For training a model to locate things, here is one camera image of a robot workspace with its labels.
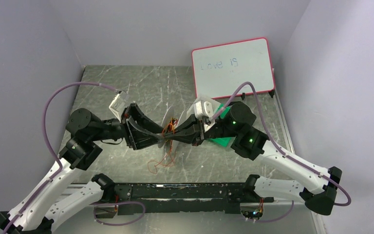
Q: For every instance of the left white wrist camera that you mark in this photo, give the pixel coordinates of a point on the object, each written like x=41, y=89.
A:
x=118, y=104

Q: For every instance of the red framed whiteboard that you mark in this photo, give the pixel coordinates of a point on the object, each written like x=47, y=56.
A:
x=220, y=69

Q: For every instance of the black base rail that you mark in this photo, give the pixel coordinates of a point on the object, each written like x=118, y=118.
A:
x=134, y=198

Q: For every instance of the wires wound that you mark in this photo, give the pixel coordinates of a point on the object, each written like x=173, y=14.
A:
x=170, y=127

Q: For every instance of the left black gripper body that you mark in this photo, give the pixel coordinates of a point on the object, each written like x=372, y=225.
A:
x=128, y=128

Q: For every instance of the green plastic bin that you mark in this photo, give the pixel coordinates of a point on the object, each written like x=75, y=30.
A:
x=224, y=141

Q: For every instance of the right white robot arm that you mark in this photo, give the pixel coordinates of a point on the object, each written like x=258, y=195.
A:
x=315, y=186

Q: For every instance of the white filament spool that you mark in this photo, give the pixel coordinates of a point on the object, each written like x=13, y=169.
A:
x=169, y=146

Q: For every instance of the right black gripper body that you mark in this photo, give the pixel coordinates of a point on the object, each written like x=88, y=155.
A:
x=200, y=129

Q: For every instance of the white plastic bin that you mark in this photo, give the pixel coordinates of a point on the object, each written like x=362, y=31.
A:
x=190, y=110

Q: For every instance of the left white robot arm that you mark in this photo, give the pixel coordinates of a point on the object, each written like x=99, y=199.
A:
x=41, y=212

